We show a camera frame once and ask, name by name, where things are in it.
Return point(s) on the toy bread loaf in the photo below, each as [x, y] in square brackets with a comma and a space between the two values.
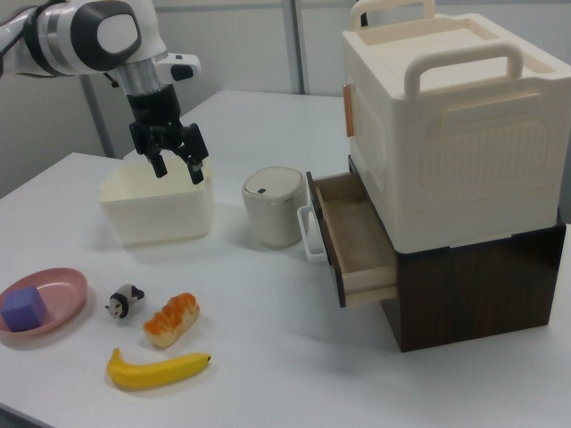
[171, 318]

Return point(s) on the orange latch on storage box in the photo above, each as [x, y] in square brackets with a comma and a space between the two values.
[349, 109]

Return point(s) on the dark wood drawer cabinet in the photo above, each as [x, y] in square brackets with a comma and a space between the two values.
[468, 298]

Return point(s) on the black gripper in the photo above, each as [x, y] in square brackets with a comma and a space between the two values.
[154, 111]

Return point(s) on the pink oval plate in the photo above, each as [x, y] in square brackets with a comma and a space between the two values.
[67, 290]

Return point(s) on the small cream trash can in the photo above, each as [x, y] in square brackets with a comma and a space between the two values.
[272, 209]

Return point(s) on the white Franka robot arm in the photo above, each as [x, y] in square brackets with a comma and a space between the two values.
[67, 35]

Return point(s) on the cream plastic storage box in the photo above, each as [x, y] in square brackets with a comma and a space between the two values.
[464, 147]

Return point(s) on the white rectangular plastic bin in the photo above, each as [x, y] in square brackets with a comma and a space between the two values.
[156, 214]

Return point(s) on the purple cube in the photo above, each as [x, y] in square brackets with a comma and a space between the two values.
[24, 310]

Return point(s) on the panda toy figure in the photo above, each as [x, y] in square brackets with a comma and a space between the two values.
[122, 298]

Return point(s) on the yellow toy banana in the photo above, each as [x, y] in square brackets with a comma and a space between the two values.
[151, 372]

